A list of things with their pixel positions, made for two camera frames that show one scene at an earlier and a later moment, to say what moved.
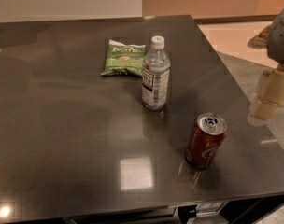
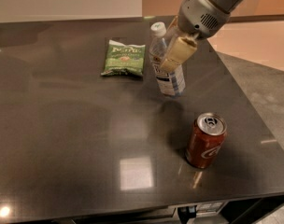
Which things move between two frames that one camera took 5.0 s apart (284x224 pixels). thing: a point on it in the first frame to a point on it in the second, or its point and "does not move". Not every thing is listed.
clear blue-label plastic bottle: x=156 y=74 to x=170 y=81
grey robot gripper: x=281 y=37 to x=200 y=16
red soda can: x=207 y=135 does not move
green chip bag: x=124 y=59 does not move
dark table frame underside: x=249 y=210 does not move
